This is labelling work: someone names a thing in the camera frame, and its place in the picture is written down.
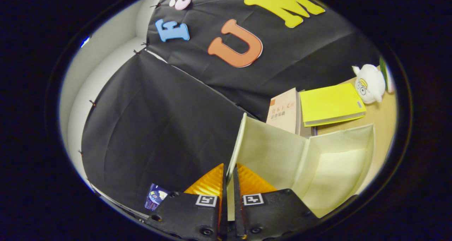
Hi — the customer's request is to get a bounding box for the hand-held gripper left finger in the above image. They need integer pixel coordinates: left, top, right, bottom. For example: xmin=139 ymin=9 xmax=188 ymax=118
xmin=145 ymin=163 xmax=228 ymax=241

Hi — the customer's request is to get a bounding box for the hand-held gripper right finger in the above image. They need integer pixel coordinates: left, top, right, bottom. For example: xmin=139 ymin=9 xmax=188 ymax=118
xmin=232 ymin=163 xmax=318 ymax=241

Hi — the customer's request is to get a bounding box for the pale green storage box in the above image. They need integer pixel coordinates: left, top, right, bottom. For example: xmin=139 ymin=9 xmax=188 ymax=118
xmin=227 ymin=113 xmax=375 ymax=220

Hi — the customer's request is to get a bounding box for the beige book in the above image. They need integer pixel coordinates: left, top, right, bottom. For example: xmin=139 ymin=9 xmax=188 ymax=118
xmin=266 ymin=88 xmax=315 ymax=137

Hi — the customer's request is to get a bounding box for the yellow book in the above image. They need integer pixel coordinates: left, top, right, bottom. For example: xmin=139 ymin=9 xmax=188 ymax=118
xmin=299 ymin=83 xmax=366 ymax=127

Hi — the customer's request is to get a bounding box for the white plush toy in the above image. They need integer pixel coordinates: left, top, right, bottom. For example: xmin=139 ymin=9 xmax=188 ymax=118
xmin=352 ymin=64 xmax=386 ymax=104

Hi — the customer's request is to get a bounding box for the watermelon slice plush toy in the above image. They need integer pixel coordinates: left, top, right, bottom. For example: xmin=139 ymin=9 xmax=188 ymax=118
xmin=379 ymin=57 xmax=394 ymax=93

